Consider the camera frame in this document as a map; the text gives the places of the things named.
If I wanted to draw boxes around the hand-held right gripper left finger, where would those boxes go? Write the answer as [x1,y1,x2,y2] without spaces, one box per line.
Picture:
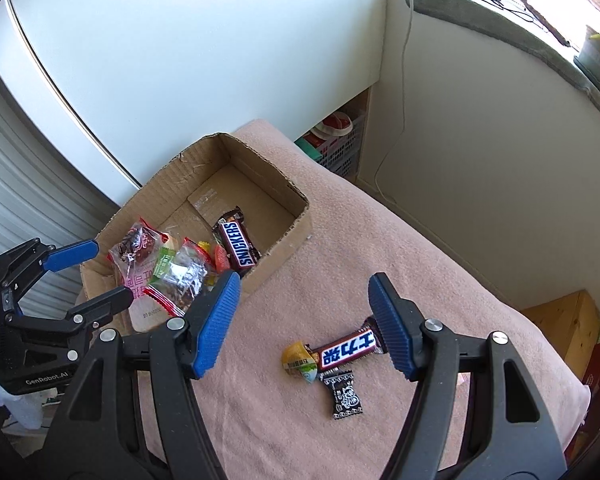
[45,270,242,480]

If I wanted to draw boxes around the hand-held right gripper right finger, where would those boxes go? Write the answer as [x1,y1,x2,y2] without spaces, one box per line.
[367,272,568,480]

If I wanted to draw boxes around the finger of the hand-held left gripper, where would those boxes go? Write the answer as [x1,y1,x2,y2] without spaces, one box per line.
[0,238,100,311]
[7,285,135,337]

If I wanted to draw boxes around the blue label chocolate bar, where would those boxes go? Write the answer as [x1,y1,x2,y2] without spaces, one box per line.
[305,316,388,368]

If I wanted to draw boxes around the red clear nut packet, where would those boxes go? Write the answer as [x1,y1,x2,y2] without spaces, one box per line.
[142,237,216,318]

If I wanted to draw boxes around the clear red-edged cake packet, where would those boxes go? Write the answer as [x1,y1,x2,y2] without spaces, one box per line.
[107,217,171,281]

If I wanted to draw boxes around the green candy packet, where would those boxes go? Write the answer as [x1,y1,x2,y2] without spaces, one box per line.
[155,247,181,281]

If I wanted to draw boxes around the brown chocolate bar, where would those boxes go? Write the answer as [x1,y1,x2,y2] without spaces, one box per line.
[212,206,263,276]

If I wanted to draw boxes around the cardboard box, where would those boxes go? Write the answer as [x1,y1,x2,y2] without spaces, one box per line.
[80,132,313,336]

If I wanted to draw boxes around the black patterned candy packet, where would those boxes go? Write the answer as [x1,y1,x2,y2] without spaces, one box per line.
[319,369,367,420]

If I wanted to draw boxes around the small yellow blue candy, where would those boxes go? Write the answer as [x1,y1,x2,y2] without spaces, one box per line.
[281,341,321,383]

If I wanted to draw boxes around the grey ribbed shutter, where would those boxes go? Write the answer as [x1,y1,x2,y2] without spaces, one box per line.
[0,50,121,261]

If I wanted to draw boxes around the pink plastic basket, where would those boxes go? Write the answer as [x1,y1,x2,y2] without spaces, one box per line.
[295,105,368,178]

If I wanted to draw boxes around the wooden box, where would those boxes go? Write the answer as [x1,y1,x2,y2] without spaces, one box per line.
[522,290,600,386]

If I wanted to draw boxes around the red white round container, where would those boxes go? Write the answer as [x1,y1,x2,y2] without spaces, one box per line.
[315,114,355,138]

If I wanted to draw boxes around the white cabinet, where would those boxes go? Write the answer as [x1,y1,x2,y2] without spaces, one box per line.
[0,0,393,201]

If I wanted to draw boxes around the green window sill mat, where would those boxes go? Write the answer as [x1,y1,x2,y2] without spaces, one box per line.
[412,0,600,126]

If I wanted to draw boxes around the potted plant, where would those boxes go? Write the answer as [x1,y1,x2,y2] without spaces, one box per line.
[574,15,600,101]

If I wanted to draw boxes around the white cable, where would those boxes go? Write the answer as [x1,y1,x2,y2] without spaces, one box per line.
[375,0,436,201]

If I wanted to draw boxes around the black cable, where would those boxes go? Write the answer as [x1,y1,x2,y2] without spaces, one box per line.
[480,0,576,46]

